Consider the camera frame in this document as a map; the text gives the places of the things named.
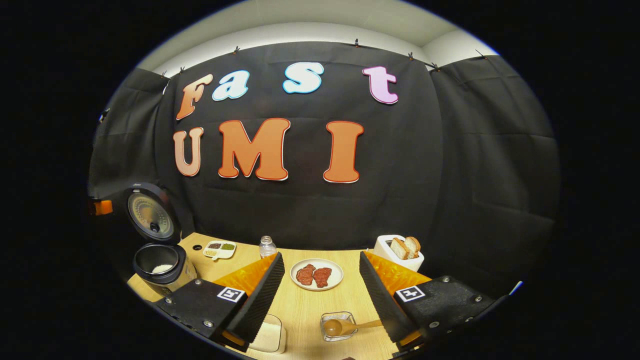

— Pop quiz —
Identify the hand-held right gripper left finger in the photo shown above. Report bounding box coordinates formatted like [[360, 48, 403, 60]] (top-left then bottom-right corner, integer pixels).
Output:
[[152, 251, 286, 353]]

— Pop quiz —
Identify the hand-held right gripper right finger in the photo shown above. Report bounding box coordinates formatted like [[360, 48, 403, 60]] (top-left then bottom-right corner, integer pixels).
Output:
[[359, 250, 501, 351]]

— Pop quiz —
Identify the clear box of rice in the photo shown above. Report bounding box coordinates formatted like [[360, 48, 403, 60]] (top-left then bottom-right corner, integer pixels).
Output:
[[247, 313, 287, 355]]

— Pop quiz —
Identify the dark grey rice cooker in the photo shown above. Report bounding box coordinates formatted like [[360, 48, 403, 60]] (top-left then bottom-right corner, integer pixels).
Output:
[[125, 182, 198, 297]]

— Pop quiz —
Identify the wooden spoon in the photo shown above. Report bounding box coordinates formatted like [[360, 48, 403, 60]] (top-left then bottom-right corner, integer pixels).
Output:
[[324, 318, 385, 337]]

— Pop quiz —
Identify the white toaster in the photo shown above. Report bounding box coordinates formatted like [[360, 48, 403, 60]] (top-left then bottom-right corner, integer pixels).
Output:
[[373, 234, 425, 272]]

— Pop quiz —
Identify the white round plate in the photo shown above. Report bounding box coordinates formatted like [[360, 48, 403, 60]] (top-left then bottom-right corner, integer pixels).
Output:
[[290, 258, 344, 291]]

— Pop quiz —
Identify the white sectioned condiment dish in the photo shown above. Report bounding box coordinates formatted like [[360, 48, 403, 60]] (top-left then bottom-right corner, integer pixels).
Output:
[[202, 240, 237, 261]]

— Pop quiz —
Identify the black backdrop cloth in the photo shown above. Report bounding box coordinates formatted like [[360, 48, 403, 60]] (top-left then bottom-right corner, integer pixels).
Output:
[[87, 41, 561, 301]]

